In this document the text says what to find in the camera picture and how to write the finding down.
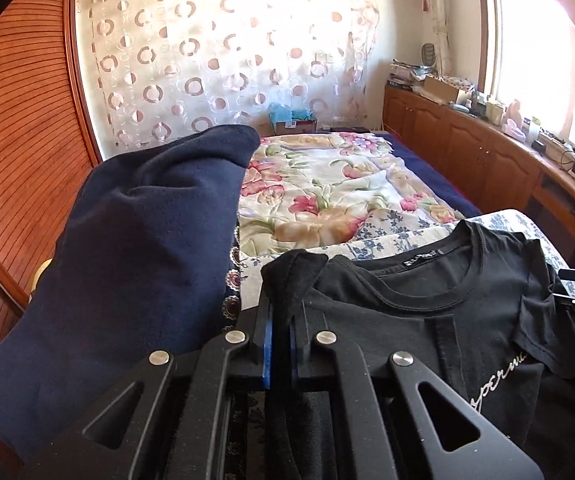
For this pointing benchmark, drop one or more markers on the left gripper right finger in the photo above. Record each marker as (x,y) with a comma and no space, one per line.
(390,419)

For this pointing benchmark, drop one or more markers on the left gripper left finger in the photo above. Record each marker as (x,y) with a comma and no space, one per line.
(165,421)

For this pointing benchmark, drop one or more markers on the black t-shirt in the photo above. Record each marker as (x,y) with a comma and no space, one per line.
(477,308)

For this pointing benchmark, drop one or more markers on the navy blue garment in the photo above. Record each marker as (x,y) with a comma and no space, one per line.
(147,261)

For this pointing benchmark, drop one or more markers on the blue floral white board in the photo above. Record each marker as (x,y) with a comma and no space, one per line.
(374,242)

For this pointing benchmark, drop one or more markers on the long wooden cabinet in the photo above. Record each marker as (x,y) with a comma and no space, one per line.
(490,169)

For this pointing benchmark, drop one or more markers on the navy blue bedsheet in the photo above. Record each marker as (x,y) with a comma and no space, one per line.
(431,177)

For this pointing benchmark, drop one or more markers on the cardboard box on cabinet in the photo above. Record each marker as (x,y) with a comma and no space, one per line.
(448,88)

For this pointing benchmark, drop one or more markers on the floral pink quilt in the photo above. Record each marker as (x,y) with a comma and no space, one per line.
(318,189)

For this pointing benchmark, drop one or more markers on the wooden slatted wardrobe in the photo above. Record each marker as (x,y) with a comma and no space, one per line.
(46,149)

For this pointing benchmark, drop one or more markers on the teal item box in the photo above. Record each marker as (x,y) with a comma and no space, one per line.
(285,120)

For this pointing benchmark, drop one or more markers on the patterned sheer curtain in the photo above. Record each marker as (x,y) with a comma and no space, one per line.
(157,70)

